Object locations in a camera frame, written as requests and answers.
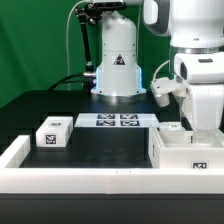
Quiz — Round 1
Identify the black cable bundle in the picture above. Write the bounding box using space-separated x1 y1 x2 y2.
47 73 98 92

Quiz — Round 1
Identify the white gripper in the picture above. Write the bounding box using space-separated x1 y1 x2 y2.
174 53 224 130

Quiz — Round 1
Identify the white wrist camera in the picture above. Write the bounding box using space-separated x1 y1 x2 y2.
150 77 184 107

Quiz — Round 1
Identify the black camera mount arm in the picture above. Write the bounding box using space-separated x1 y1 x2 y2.
75 0 126 86

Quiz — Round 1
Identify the small white tagged block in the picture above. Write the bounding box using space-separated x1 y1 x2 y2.
36 116 73 147

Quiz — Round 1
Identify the white cable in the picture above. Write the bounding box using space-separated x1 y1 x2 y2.
65 0 88 92

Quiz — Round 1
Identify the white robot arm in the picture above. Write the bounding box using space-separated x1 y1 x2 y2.
92 0 224 130

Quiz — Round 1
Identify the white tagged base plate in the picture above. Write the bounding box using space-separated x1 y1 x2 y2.
75 113 159 128

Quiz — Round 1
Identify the white border fence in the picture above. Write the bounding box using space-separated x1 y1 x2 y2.
0 135 224 194

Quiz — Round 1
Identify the white cabinet body box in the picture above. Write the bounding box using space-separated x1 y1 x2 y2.
148 128 224 169

